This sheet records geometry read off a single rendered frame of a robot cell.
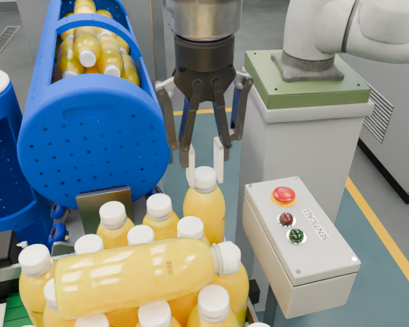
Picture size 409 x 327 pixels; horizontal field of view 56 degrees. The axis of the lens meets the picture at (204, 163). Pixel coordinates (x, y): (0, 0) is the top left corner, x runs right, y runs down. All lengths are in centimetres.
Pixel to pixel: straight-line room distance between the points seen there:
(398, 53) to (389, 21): 10
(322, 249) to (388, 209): 188
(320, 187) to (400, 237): 103
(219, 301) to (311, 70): 82
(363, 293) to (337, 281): 140
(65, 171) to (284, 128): 64
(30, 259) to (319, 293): 40
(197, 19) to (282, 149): 80
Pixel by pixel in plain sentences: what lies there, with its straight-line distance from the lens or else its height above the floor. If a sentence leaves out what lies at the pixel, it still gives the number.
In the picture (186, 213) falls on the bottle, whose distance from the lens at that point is 64.
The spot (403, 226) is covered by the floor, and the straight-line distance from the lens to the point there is 238.
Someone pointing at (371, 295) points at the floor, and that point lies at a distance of 200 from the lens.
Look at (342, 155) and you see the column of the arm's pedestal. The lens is 130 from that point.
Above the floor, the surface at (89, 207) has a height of 102.
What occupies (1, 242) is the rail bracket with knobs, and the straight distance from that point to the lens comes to 79.
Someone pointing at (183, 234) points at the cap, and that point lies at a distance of 57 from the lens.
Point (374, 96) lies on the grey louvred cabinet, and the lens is 266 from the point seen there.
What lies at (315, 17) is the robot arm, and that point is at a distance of 113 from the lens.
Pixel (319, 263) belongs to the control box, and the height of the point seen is 110.
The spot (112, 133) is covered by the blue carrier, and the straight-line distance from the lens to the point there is 74.
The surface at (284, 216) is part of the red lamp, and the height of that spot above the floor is 111.
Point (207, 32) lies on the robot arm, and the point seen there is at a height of 139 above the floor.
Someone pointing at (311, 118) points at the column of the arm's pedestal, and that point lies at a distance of 116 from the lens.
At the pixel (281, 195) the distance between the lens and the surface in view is 64.
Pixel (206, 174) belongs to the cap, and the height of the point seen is 115.
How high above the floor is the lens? 153
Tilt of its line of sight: 37 degrees down
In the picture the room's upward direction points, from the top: straight up
